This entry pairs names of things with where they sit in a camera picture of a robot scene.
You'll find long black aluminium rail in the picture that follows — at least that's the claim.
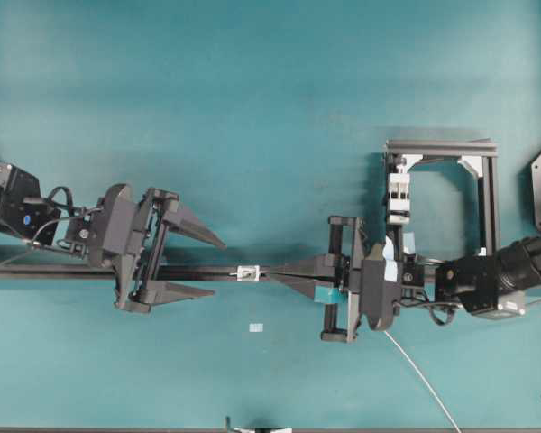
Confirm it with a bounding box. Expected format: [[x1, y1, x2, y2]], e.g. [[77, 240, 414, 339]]
[[0, 264, 351, 287]]

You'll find black aluminium frame stand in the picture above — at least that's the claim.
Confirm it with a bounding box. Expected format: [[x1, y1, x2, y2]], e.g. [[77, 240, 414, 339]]
[[384, 139, 500, 262]]

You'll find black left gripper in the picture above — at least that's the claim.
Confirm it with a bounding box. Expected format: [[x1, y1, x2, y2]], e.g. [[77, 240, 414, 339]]
[[65, 188, 226, 314]]

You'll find grey fitting with red label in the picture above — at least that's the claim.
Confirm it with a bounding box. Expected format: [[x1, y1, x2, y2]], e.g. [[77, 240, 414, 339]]
[[236, 265, 261, 282]]

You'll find thin silver steel wire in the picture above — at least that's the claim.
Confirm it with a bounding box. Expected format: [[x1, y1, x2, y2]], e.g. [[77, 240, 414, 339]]
[[384, 329, 461, 432]]

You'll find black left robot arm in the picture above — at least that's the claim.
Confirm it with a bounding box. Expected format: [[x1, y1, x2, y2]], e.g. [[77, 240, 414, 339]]
[[0, 162, 225, 314]]

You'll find white clamp block on frame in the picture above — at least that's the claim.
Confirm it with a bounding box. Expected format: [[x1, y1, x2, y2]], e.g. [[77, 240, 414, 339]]
[[387, 173, 410, 225]]

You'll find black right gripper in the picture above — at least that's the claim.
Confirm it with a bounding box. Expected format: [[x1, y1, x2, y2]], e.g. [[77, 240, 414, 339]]
[[266, 216, 426, 343]]

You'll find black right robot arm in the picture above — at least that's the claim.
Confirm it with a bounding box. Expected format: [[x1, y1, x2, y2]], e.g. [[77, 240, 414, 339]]
[[265, 216, 541, 342]]

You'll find small white tape patch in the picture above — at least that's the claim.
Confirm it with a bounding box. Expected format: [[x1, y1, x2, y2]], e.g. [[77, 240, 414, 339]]
[[249, 323, 264, 333]]

